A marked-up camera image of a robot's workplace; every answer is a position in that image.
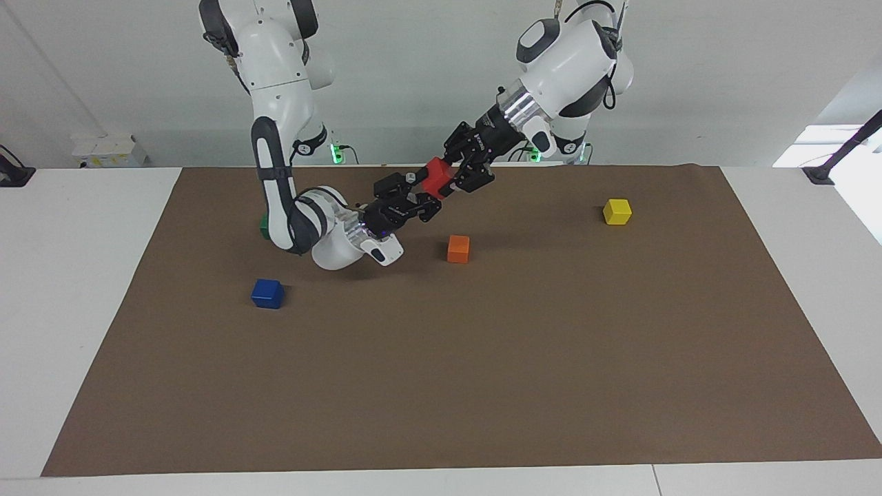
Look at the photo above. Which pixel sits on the black slanted stand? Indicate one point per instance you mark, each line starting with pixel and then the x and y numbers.
pixel 844 148

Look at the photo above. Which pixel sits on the black clamp mount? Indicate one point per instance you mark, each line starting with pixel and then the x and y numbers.
pixel 14 172

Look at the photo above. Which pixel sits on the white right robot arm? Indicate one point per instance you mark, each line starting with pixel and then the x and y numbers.
pixel 279 103

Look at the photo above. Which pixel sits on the green lit power socket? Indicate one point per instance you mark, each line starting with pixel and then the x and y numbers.
pixel 336 153
pixel 533 155

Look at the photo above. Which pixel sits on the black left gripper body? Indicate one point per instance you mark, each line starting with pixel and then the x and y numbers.
pixel 493 131

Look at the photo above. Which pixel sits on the white cardboard box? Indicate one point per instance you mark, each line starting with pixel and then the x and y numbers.
pixel 110 150

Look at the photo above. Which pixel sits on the blue wooden block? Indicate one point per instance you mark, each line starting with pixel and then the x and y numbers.
pixel 267 293

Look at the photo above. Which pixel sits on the green wooden block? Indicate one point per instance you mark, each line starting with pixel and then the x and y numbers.
pixel 264 226

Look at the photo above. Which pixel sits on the red wooden block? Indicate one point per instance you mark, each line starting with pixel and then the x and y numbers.
pixel 437 178

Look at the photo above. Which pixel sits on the brown table mat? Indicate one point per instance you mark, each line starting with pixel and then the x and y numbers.
pixel 482 358

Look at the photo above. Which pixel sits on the orange wooden block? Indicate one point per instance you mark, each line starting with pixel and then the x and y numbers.
pixel 458 249

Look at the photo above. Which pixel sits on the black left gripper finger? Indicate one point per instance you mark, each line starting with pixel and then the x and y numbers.
pixel 458 141
pixel 474 178

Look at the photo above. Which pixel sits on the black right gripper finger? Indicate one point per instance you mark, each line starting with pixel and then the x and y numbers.
pixel 424 207
pixel 396 184

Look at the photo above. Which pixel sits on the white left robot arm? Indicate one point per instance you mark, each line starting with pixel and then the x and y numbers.
pixel 572 62

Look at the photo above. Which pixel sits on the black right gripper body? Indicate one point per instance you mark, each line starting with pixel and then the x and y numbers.
pixel 387 215

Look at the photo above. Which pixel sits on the yellow wooden block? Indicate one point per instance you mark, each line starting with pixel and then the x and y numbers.
pixel 617 211

